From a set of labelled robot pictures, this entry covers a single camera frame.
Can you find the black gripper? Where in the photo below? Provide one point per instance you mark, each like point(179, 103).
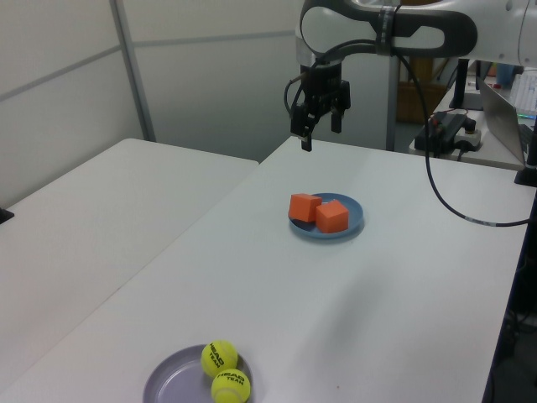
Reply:
point(323, 84)

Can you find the orange foam cube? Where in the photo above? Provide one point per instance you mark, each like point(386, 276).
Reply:
point(331, 217)
point(303, 207)

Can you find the yellow tennis ball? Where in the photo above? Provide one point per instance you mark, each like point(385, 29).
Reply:
point(230, 386)
point(218, 359)

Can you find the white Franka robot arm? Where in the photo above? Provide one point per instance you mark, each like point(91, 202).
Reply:
point(495, 29)

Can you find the brown cardboard box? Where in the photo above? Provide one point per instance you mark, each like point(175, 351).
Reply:
point(409, 103)

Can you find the blue plate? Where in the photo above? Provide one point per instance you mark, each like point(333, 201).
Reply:
point(353, 212)

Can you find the upright wooden board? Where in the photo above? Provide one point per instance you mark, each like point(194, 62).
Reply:
point(421, 69)

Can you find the black power box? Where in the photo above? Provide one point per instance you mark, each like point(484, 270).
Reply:
point(440, 134)

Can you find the black monitor stand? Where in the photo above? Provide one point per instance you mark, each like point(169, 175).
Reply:
point(461, 84)

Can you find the white emergency stop box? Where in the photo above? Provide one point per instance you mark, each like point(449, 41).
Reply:
point(473, 136)

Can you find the silver laptop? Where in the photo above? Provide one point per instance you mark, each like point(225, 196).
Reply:
point(499, 113)

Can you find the blue cup with yellow lid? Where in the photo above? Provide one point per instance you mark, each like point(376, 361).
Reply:
point(505, 75)

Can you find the white keyboard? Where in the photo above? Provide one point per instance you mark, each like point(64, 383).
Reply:
point(526, 94)

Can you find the black stand base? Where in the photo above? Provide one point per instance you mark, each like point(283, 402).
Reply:
point(529, 174)

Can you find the purple plate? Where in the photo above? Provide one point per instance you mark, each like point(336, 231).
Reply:
point(176, 378)

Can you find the grey partition post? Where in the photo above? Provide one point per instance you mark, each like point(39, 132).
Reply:
point(390, 105)
point(134, 75)

